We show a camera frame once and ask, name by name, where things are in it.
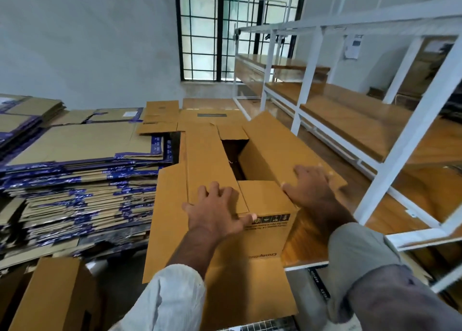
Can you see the person's left hand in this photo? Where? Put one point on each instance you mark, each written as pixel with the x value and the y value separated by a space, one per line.
pixel 216 215

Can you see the person's right hand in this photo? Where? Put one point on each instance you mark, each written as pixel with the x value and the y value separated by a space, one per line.
pixel 314 190

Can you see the stack of cardboard boxes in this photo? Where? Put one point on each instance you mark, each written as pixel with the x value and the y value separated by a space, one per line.
pixel 25 111
pixel 72 143

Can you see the person's left forearm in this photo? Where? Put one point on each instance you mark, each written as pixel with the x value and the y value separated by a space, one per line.
pixel 195 251

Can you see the person's right forearm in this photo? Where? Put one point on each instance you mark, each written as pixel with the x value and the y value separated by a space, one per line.
pixel 336 219

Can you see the person's light grey shirt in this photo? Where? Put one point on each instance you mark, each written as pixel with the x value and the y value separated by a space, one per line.
pixel 382 284

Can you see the white metal shelf rack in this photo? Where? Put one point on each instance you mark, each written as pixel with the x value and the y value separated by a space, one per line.
pixel 408 136

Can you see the black framed window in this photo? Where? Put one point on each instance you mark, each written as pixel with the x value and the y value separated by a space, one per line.
pixel 198 31

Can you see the white wall device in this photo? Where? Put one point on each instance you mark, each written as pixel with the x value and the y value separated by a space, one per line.
pixel 353 47

